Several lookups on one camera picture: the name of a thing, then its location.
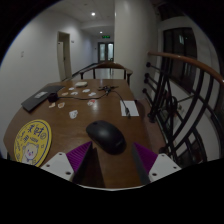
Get black railing with wooden handrail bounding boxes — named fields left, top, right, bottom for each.
left=142, top=50, right=224, bottom=168

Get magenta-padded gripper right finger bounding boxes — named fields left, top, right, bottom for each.
left=130, top=142, right=183, bottom=185

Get white paper sheet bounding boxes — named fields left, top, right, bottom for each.
left=119, top=100, right=140, bottom=118

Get wooden armchair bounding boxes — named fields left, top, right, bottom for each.
left=79, top=61, right=134, bottom=86

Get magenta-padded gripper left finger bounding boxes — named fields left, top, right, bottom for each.
left=40, top=141, right=106, bottom=189

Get black closed laptop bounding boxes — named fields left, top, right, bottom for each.
left=20, top=85, right=66, bottom=113

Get white crumpled packet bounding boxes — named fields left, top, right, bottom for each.
left=68, top=109, right=79, bottom=120

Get white room door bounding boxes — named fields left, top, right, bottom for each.
left=56, top=31, right=73, bottom=81

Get black computer mouse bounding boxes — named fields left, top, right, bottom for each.
left=85, top=120, right=127, bottom=156

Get round ceiling lights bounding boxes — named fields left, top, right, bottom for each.
left=90, top=11, right=105, bottom=35

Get dark framed window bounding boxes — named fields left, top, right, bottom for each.
left=162, top=27, right=198, bottom=93

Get yellow round printed mouse pad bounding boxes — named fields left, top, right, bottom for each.
left=13, top=119, right=53, bottom=168

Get glass double door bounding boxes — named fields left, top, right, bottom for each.
left=97, top=41, right=115, bottom=64

